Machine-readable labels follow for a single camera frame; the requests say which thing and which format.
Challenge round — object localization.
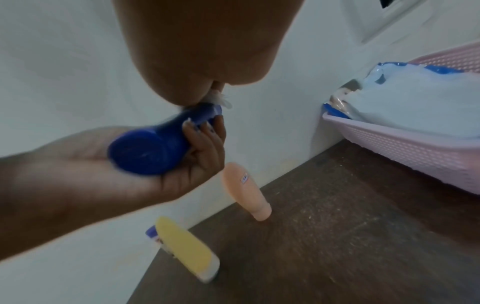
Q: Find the yellow tube bottle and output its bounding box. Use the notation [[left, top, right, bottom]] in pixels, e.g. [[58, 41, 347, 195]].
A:
[[155, 216, 221, 283]]

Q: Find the blue tube bottle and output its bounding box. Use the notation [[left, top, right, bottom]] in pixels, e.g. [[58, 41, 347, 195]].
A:
[[107, 101, 223, 176]]

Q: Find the white window frame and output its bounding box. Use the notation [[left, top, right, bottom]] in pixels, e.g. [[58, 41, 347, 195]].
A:
[[358, 0, 480, 46]]

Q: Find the person's left hand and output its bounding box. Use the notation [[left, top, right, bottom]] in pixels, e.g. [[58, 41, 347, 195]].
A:
[[71, 115, 227, 229]]

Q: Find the clear plastic packet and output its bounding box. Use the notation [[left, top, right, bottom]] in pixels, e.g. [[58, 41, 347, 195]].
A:
[[329, 88, 362, 120]]

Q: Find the white and blue plastic bag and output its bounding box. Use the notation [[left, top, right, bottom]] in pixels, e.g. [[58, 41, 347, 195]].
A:
[[328, 61, 480, 140]]

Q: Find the blue and white tube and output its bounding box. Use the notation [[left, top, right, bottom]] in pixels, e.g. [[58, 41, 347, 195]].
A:
[[145, 225, 163, 246]]

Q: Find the pink plastic basket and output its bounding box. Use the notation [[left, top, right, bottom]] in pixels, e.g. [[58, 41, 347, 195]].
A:
[[321, 41, 480, 195]]

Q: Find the peach tube bottle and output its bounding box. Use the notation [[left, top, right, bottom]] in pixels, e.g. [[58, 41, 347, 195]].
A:
[[221, 162, 272, 221]]

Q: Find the person's right hand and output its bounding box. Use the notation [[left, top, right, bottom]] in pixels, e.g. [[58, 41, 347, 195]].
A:
[[111, 0, 305, 108]]

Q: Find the white cloth piece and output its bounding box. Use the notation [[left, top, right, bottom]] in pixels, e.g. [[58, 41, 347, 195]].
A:
[[205, 89, 233, 110]]

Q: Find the person's left forearm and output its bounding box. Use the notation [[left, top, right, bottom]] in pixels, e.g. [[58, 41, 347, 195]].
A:
[[0, 134, 76, 262]]

